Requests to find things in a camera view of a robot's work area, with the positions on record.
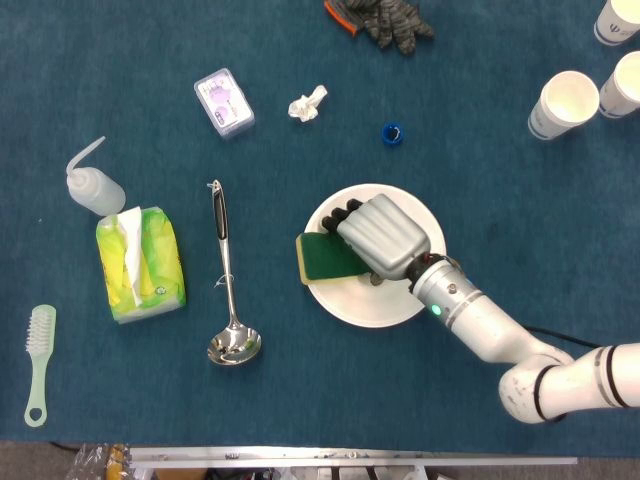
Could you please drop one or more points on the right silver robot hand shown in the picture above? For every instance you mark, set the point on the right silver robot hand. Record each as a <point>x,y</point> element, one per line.
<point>382,235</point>

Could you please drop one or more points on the green yellow sponge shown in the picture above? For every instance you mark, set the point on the green yellow sponge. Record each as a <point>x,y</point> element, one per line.
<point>325,257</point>

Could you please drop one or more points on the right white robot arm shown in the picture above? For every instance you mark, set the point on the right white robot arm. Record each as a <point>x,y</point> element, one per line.
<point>480,320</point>

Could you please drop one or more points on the white round plate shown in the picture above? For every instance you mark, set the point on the white round plate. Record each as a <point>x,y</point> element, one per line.
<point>370,310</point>

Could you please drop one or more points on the blue bottle cap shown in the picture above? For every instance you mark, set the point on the blue bottle cap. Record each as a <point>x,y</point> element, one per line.
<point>387,136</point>

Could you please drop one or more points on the crumpled white tissue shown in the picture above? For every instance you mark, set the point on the crumpled white tissue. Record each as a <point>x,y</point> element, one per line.
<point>302,107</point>

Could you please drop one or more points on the steel ladle black grip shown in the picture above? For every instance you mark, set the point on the steel ladle black grip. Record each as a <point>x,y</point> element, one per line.
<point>220,220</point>

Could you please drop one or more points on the clear plastic card box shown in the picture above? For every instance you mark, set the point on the clear plastic card box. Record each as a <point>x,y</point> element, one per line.
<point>225,102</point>

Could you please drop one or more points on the grey striped work glove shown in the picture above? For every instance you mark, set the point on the grey striped work glove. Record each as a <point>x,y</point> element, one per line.
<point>390,25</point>

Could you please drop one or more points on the green yellow tissue pack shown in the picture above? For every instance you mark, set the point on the green yellow tissue pack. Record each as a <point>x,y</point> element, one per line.
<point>160,250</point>

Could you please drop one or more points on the white paper cup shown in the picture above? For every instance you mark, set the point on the white paper cup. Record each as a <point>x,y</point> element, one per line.
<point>567,97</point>
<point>625,85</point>
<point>617,22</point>

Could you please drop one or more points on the blue felt table cloth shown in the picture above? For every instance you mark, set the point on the blue felt table cloth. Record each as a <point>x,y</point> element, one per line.
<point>150,390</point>

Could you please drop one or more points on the translucent squeeze wash bottle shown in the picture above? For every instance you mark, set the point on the translucent squeeze wash bottle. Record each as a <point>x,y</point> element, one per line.
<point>100,195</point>

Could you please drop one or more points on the clear crinkled plastic bag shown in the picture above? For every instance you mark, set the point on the clear crinkled plastic bag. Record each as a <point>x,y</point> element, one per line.
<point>95,462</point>

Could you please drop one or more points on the pale green scrub brush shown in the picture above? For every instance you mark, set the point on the pale green scrub brush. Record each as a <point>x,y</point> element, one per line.
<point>39,365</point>

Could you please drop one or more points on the aluminium frame rail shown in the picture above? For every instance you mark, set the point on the aluminium frame rail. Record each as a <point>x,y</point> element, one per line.
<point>350,457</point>

